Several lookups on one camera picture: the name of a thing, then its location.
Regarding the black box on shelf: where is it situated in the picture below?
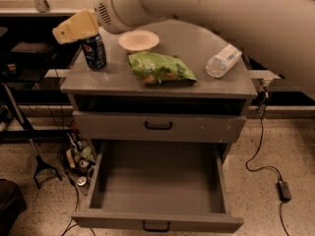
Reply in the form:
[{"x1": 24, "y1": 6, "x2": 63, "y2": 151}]
[{"x1": 11, "y1": 41, "x2": 55, "y2": 70}]

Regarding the clear plastic water bottle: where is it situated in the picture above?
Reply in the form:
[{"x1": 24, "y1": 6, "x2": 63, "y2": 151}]
[{"x1": 206, "y1": 44, "x2": 242, "y2": 79}]

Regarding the blue pepsi can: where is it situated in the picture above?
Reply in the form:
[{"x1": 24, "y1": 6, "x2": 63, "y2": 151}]
[{"x1": 82, "y1": 33, "x2": 106, "y2": 71}]

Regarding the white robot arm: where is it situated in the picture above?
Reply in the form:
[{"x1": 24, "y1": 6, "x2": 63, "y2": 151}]
[{"x1": 53, "y1": 0, "x2": 315, "y2": 98}]

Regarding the black bag on floor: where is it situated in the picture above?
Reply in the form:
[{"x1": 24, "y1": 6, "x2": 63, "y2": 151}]
[{"x1": 0, "y1": 179, "x2": 27, "y2": 236}]

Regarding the pile of cans and trash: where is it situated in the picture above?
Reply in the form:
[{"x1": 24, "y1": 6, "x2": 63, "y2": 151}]
[{"x1": 65, "y1": 121, "x2": 95, "y2": 196}]

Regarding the open grey lower drawer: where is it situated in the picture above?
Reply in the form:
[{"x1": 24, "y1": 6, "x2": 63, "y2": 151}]
[{"x1": 73, "y1": 141, "x2": 243, "y2": 233}]

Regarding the grey drawer cabinet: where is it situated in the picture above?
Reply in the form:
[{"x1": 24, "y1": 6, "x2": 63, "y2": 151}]
[{"x1": 61, "y1": 21, "x2": 257, "y2": 233}]

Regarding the black grabber tool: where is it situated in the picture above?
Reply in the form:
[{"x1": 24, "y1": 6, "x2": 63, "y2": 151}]
[{"x1": 1, "y1": 83, "x2": 62, "y2": 189}]

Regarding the black power adapter with cable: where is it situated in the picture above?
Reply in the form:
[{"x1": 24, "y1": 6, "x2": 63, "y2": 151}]
[{"x1": 245, "y1": 115, "x2": 292, "y2": 236}]

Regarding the green chip bag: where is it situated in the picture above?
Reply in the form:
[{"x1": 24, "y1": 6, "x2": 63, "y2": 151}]
[{"x1": 128, "y1": 51, "x2": 197, "y2": 86}]

